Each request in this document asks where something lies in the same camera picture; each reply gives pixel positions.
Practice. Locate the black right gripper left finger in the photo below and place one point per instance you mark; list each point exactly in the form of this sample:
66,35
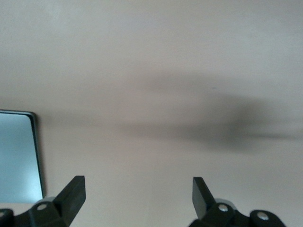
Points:
68,203

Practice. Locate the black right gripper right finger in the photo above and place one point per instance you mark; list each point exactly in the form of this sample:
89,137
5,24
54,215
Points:
206,208

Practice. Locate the grey laptop with black keyboard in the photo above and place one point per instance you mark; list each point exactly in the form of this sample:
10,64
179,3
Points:
19,156

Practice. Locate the brown table cloth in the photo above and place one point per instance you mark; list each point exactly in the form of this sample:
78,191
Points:
151,59

